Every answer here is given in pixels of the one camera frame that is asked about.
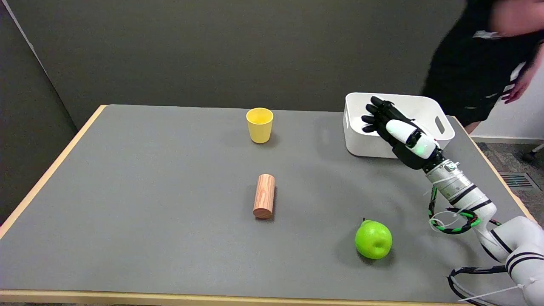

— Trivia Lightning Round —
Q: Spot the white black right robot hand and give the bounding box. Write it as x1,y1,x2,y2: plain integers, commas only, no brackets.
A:
361,96,445,171

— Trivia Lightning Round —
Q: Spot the wooden cylinder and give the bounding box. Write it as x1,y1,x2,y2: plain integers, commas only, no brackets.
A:
253,174,276,220

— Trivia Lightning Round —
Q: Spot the white plastic bin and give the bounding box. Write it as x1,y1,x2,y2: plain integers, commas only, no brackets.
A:
343,92,455,159

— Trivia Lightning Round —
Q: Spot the person in black clothes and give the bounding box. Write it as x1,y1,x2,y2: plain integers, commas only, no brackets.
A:
420,0,544,135

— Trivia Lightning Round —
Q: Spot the green apple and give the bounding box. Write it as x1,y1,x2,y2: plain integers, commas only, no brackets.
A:
355,218,393,260

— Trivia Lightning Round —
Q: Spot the metal floor vent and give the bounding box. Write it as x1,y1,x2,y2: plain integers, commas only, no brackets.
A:
498,172,540,190

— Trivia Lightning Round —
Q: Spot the black chair caster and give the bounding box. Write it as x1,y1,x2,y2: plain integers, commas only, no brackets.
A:
522,144,544,163

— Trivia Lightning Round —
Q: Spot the yellow plastic cup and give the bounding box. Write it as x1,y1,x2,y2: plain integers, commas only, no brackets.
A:
246,108,274,144

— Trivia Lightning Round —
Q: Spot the green black braided cable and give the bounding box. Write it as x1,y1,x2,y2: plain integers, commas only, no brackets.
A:
428,186,503,235

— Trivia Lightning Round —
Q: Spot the black sheathed cable loop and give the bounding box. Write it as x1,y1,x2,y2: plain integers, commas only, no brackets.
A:
446,265,524,306

